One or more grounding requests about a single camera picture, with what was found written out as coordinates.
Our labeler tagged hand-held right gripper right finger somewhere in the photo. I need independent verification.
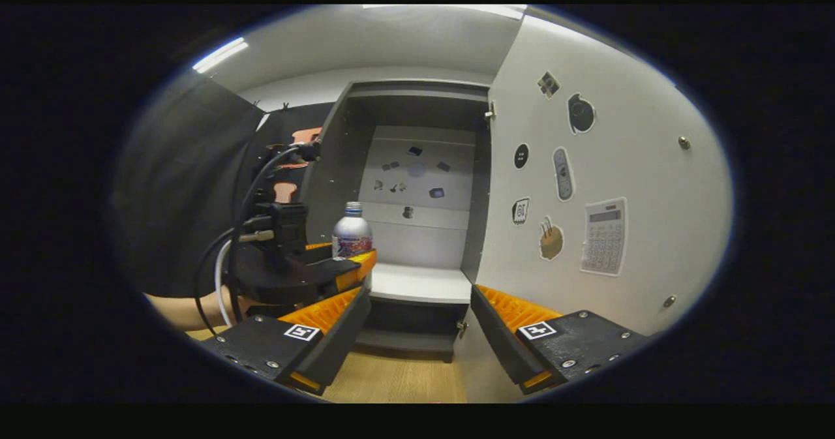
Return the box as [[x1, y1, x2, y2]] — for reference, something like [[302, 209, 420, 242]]
[[470, 284, 651, 397]]

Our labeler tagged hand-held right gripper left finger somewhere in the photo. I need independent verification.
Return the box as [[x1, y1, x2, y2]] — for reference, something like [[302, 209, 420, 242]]
[[198, 285, 373, 397]]

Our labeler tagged clear bottle with label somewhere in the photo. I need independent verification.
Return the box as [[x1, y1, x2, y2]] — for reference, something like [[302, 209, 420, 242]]
[[332, 202, 374, 290]]

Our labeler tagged gray cabinet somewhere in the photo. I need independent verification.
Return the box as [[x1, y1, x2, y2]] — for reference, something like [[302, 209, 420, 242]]
[[301, 79, 491, 363]]

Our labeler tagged beige cabinet door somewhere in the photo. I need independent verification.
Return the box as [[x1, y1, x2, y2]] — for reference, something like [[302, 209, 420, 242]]
[[460, 14, 735, 404]]

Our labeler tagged black backdrop cloth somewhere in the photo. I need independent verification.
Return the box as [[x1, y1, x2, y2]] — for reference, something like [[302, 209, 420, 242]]
[[111, 74, 337, 296]]

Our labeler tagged long ceiling light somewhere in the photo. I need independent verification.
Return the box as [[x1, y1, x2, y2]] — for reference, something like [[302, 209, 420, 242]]
[[192, 37, 249, 74]]

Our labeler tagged white cable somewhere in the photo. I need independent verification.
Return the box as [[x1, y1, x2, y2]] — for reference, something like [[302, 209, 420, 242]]
[[215, 240, 235, 326]]

